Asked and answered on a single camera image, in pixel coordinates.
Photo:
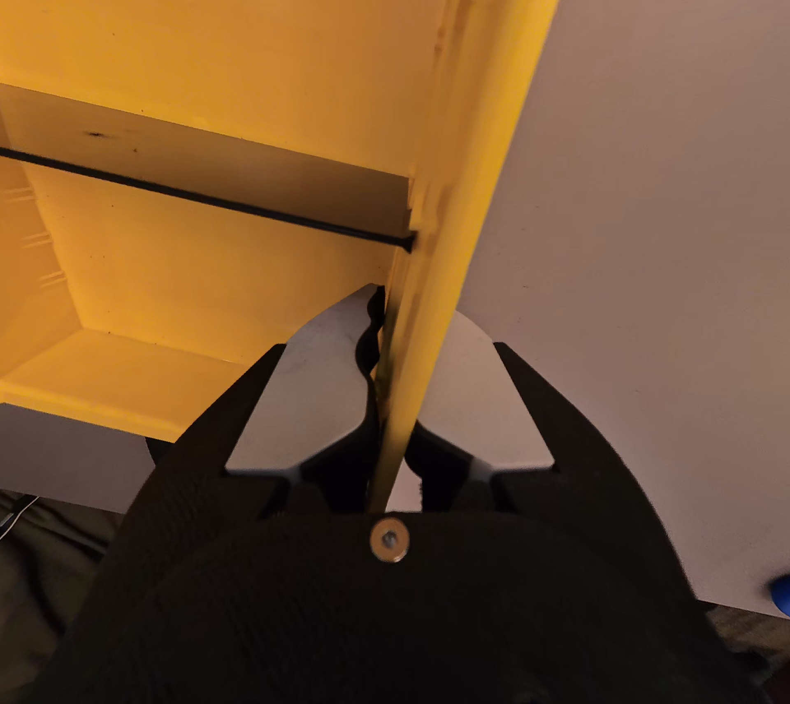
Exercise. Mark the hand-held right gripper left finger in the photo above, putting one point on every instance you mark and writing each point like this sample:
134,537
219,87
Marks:
308,395

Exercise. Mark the person's olive clothing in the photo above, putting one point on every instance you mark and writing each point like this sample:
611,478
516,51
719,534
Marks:
37,593

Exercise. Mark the yellow plastic bin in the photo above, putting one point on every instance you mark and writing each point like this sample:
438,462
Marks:
216,7

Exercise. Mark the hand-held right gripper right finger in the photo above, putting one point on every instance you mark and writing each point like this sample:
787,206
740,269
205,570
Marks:
487,408

